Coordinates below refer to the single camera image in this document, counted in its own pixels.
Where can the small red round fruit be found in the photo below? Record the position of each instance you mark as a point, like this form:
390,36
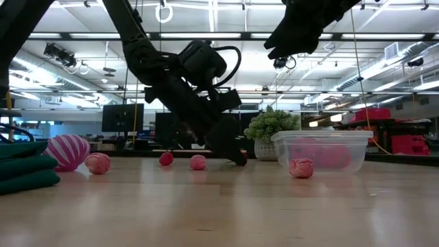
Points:
166,158

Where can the black ceiling spotlight cluster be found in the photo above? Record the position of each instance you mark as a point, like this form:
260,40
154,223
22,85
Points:
60,55

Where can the green plant in white pot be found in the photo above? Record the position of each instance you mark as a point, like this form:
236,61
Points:
271,123

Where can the folded green cloth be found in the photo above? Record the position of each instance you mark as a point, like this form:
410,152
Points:
24,168

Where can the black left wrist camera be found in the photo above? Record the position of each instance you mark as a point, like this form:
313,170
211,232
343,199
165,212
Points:
202,61

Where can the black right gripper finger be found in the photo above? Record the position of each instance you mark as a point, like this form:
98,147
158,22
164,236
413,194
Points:
281,34
295,44

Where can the pink white striped gourd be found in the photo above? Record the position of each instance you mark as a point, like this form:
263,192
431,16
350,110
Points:
68,151

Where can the clear plastic tupperware container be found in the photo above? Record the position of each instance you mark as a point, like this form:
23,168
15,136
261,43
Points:
326,135

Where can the black computer monitor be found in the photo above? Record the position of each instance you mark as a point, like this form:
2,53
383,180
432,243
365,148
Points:
248,120
122,117
168,130

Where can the pink knit ball fruit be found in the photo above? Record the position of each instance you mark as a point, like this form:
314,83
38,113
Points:
97,163
301,168
198,162
334,157

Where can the rack with grey and red bins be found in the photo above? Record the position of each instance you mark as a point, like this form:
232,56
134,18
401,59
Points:
372,115

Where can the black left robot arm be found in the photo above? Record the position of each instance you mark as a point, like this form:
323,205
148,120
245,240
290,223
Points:
137,55

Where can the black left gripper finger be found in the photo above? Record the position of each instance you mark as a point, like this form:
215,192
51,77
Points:
224,140

